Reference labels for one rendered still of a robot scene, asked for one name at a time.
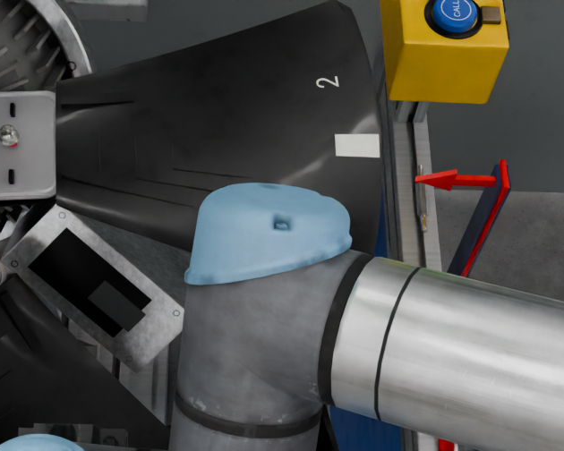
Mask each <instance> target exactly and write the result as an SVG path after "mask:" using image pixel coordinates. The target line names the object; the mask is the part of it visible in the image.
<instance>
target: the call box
mask: <svg viewBox="0 0 564 451"><path fill-rule="evenodd" d="M436 1H437V0H380V13H381V25H382V37H383V48H384V60H385V72H386V83H387V95H388V98H389V100H396V101H420V102H443V103H467V104H484V103H486V102H487V101H488V98H489V96H490V94H491V91H492V88H493V86H494V83H495V81H496V79H497V77H498V74H499V72H500V68H501V66H502V64H503V61H504V59H505V56H506V54H507V52H508V48H509V45H508V33H507V28H506V22H505V15H504V9H503V3H502V0H471V1H472V2H473V3H474V5H475V7H476V10H477V15H476V19H475V22H474V25H473V26H472V28H470V29H469V30H467V31H464V32H451V31H447V30H444V29H443V28H441V27H440V26H439V25H437V24H436V22H435V21H434V19H433V17H432V10H433V7H434V4H435V2H436ZM481 6H498V7H499V8H500V17H501V23H500V24H483V23H482V19H481V12H480V8H481Z"/></svg>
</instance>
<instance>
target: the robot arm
mask: <svg viewBox="0 0 564 451"><path fill-rule="evenodd" d="M349 227H350V217H349V214H348V212H347V210H346V208H345V207H344V206H343V205H342V204H341V203H339V202H338V201H337V200H334V199H332V198H331V197H325V196H321V195H320V194H319V193H317V192H316V191H311V190H307V189H304V188H299V187H294V186H289V185H283V184H274V183H238V184H232V185H228V186H226V187H224V188H220V189H218V190H216V191H214V192H212V193H211V194H210V195H209V196H207V197H206V199H205V200H204V201H203V202H202V204H201V206H200V209H199V213H198V218H197V225H196V230H195V236H194V241H193V247H192V257H191V263H190V267H189V268H188V269H187V270H186V271H185V273H184V282H185V283H187V287H186V296H185V305H184V321H183V329H182V338H181V346H180V354H179V363H178V372H177V381H176V387H175V399H174V407H173V414H172V422H171V430H170V439H169V446H168V450H161V449H150V448H143V447H139V448H132V447H128V431H127V430H126V429H99V428H98V427H97V426H95V425H94V424H54V423H34V428H19V435H18V437H17V438H12V439H10V440H7V441H5V442H4V443H3V444H1V445H0V451H316V447H317V441H318V436H319V429H320V418H321V414H322V407H323V404H326V405H332V406H336V407H337V408H340V409H344V410H347V411H349V412H353V413H358V414H361V415H364V416H367V417H370V418H373V419H376V420H379V421H385V422H387V423H390V424H394V425H397V426H399V427H403V428H406V429H409V430H414V431H417V432H420V433H423V434H426V435H429V436H433V437H435V438H441V439H444V440H447V441H449V442H453V443H456V444H459V445H462V446H465V447H471V448H473V449H476V450H479V451H564V302H563V301H559V300H555V299H552V298H548V297H544V296H540V295H536V294H530V293H526V292H522V291H518V290H515V289H511V288H507V287H503V286H499V285H493V284H489V283H485V282H482V281H478V280H474V279H471V278H467V277H460V276H456V275H452V274H449V273H445V272H441V271H438V270H434V269H430V268H423V267H419V266H416V265H412V264H408V263H405V262H401V261H397V260H391V259H386V258H382V257H376V256H372V255H369V254H368V253H364V252H360V251H354V250H350V249H349V248H350V247H351V243H352V237H351V236H350V234H349ZM107 436H114V437H115V439H116V440H117V441H118V447H115V446H114V440H113V439H108V438H107Z"/></svg>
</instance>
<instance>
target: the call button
mask: <svg viewBox="0 0 564 451"><path fill-rule="evenodd" d="M476 15H477V10H476V7H475V5H474V3H473V2H472V1H471V0H437V1H436V2H435V4H434V7H433V10H432V17H433V19H434V21H435V22H436V24H437V25H439V26H440V27H441V28H443V29H444V30H447V31H451V32H464V31H467V30H469V29H470V28H472V26H473V25H474V22H475V19H476Z"/></svg>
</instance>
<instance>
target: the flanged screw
mask: <svg viewBox="0 0 564 451"><path fill-rule="evenodd" d="M19 137H20V135H19V133H18V131H16V130H15V128H14V127H13V126H12V125H10V124H6V125H3V126H2V127H1V128H0V141H1V142H2V143H3V144H4V145H8V146H9V147H15V146H16V145H17V143H16V142H17V141H18V139H19Z"/></svg>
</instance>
